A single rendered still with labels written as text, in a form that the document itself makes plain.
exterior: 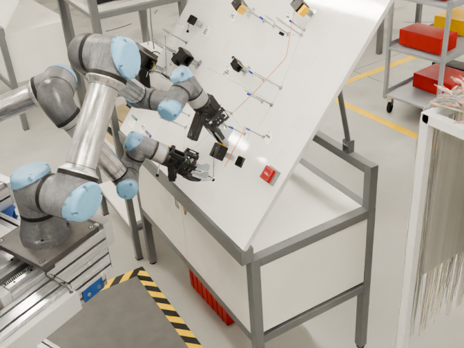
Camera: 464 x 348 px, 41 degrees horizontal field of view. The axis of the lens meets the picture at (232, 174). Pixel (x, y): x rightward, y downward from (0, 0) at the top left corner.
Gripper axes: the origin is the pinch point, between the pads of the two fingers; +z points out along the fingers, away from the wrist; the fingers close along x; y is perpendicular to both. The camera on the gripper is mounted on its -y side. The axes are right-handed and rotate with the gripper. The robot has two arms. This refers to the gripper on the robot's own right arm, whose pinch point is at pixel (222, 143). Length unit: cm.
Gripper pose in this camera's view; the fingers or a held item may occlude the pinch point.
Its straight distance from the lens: 235.1
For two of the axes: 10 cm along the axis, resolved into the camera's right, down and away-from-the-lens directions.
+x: -5.7, -3.1, 7.6
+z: 4.7, 6.4, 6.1
